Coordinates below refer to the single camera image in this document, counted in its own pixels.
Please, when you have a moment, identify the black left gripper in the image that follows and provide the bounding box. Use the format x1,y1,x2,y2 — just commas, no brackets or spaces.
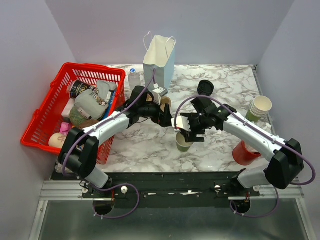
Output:
138,97,172,128

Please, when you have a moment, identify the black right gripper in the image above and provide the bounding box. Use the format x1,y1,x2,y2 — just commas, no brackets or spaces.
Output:
184,112,209,143

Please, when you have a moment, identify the brown pulp cup carrier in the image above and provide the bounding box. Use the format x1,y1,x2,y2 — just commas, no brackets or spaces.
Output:
145,91,172,115

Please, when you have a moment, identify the green paper cup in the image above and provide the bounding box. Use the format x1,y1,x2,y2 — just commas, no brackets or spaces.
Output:
175,132,193,152

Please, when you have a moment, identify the light blue paper bag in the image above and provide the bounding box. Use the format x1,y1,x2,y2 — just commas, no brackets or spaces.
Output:
143,31,177,91

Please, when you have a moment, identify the stack of green paper cups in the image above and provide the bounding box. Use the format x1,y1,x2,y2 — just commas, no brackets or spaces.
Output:
245,96,273,122

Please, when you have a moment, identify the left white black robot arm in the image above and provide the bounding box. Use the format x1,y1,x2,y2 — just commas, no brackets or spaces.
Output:
57,84,172,198

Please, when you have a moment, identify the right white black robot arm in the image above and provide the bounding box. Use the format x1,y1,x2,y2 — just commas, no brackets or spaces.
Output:
171,95,304,196

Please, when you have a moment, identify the stack of black lids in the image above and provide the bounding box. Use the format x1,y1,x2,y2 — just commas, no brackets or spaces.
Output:
197,80,215,96

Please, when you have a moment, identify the clear plastic water bottle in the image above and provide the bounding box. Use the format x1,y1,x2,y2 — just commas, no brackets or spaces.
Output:
128,68,141,91

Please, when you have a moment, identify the red cup holder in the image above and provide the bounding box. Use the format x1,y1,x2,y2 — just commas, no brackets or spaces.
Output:
232,141,262,166

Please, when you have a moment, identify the blue flat package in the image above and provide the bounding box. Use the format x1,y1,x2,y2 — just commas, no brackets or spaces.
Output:
102,89,117,120

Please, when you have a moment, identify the grey crumpled bag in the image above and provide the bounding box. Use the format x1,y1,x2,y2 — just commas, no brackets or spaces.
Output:
96,80,117,99

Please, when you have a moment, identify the grey printed pouch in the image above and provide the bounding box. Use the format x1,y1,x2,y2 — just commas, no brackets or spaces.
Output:
75,90,109,120

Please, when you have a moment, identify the brown round package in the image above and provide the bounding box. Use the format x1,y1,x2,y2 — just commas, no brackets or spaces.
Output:
79,119,99,129

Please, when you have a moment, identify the green round pouch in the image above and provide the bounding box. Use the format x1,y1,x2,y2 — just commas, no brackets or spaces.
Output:
69,106,91,127

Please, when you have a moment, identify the black snack can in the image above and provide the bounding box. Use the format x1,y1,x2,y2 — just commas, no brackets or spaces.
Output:
68,80,96,99

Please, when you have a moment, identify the pink small box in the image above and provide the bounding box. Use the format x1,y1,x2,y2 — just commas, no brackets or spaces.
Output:
59,122,73,136

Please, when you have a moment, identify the beige round bun toy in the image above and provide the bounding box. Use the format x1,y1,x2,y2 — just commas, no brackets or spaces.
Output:
48,133,67,149

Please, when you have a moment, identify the red plastic basket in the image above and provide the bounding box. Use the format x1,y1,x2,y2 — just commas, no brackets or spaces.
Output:
20,62,126,155

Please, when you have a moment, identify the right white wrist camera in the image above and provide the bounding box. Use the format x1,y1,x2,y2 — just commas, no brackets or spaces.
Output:
171,116,191,132

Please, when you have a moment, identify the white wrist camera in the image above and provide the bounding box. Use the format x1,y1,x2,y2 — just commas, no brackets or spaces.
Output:
152,83,168,105
171,116,191,132

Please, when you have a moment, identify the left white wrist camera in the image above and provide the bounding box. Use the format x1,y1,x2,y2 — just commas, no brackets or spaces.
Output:
152,83,168,105

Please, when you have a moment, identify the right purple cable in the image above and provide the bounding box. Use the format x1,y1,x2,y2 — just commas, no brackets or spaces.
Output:
173,94,316,218

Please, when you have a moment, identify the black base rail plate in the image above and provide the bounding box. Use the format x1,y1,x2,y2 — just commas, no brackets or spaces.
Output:
49,171,293,211

